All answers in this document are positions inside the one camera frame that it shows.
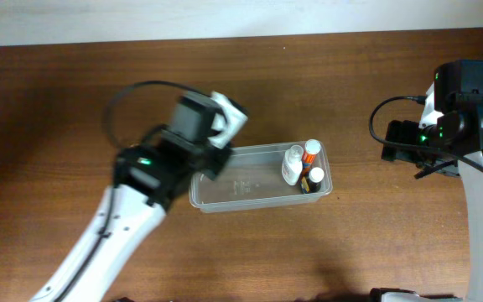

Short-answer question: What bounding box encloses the white spray bottle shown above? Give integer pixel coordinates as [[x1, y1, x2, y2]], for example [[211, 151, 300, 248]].
[[281, 145, 304, 185]]

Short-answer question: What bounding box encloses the dark bottle white cap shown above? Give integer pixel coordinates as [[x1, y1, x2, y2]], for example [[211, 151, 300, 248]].
[[300, 167, 325, 194]]

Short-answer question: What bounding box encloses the orange tube white cap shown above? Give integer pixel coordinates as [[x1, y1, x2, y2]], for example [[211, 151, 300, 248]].
[[301, 139, 321, 175]]

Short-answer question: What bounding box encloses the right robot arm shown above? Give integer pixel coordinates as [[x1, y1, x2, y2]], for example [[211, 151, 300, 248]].
[[368, 60, 483, 301]]

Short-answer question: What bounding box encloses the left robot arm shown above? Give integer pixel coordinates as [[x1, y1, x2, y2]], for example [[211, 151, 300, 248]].
[[32, 91, 248, 301]]

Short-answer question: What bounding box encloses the clear plastic container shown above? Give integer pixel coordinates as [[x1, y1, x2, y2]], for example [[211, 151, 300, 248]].
[[189, 142, 333, 213]]

